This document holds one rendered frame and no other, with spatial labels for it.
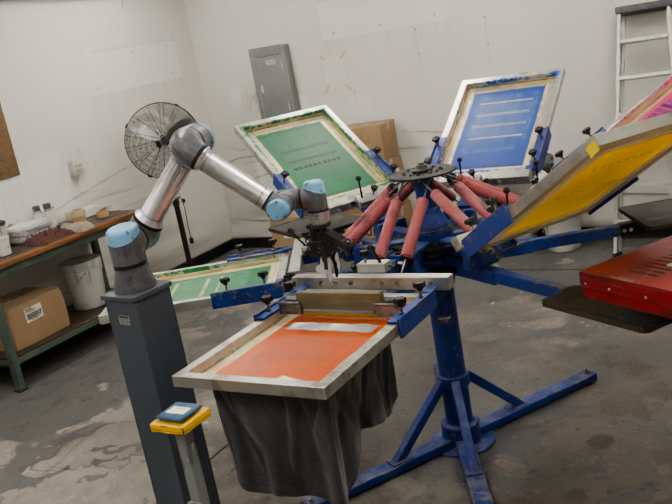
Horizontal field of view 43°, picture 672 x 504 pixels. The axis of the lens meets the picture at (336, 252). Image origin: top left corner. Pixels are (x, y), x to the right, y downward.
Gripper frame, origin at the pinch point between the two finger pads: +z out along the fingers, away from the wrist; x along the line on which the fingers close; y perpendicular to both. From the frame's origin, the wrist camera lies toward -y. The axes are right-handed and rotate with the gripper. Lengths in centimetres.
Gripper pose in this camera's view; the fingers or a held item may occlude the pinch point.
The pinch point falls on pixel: (334, 276)
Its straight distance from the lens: 303.8
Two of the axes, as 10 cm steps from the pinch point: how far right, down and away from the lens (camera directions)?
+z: 1.6, 9.5, 2.6
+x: -4.9, 3.1, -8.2
